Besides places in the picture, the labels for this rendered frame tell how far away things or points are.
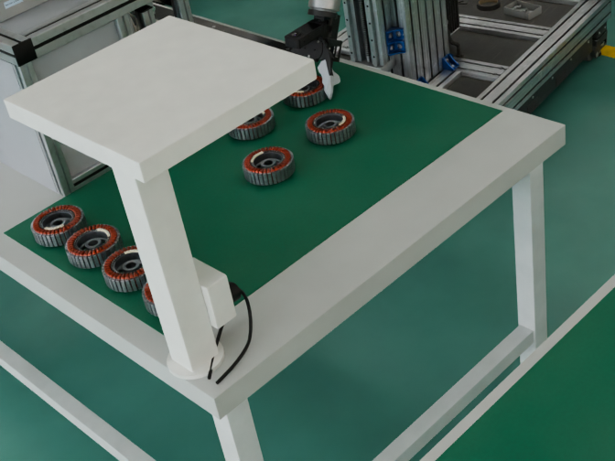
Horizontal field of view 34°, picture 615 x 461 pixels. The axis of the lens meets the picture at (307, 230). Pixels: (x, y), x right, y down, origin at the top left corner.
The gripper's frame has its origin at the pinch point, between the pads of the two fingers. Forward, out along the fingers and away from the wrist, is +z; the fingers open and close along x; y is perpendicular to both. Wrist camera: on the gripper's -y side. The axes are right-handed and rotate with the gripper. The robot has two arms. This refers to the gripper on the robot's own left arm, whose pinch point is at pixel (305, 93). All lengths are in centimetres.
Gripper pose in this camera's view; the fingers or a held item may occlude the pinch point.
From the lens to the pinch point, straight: 247.5
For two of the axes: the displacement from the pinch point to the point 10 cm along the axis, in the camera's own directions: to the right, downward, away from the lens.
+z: -1.5, 9.7, 1.9
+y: 5.7, -0.7, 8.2
